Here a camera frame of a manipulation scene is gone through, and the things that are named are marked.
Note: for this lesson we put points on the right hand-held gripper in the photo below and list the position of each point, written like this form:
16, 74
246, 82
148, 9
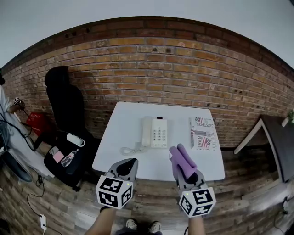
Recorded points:
197, 202

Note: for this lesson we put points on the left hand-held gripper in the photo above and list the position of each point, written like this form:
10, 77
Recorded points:
110, 190

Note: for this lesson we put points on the purple cloth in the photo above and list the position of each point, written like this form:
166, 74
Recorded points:
183, 158

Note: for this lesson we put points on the white desk telephone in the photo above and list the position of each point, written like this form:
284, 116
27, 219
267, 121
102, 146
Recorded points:
159, 128

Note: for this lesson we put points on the person's left forearm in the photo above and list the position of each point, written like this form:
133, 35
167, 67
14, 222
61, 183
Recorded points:
102, 223

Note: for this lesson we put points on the person's right forearm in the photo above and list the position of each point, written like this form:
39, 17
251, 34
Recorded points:
197, 226

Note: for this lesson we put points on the white telephone handset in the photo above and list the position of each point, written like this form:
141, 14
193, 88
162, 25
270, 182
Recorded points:
146, 133

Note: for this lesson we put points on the black wristband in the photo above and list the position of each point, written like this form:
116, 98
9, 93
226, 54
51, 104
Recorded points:
105, 208

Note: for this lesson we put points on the newspaper print box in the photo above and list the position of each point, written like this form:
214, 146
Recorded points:
203, 135

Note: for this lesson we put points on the person's left shoe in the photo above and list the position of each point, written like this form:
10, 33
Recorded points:
131, 223

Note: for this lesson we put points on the person's shoe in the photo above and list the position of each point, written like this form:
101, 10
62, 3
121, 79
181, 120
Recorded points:
131, 223
154, 226

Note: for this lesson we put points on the clear plastic water bottle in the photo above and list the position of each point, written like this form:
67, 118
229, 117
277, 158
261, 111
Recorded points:
69, 158

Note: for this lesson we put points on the white oval case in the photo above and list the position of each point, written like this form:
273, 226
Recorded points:
74, 138

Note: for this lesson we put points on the person's right shoe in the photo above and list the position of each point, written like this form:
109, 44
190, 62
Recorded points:
154, 226

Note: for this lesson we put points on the pink notepad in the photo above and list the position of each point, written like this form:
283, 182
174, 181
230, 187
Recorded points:
58, 157

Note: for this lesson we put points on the grey paper piece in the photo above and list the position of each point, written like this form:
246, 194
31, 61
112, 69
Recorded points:
53, 150

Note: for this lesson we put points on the black office chair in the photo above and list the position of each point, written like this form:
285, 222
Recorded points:
65, 103

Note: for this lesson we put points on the red plastic crate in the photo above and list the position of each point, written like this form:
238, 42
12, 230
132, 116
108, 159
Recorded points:
36, 122

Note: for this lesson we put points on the dark grey rounded object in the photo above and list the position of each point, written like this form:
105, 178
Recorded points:
16, 169

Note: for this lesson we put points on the small potted plant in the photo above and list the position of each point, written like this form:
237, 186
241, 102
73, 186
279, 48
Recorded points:
290, 115

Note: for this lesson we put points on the black desk with white frame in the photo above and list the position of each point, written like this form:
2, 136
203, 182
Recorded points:
280, 142

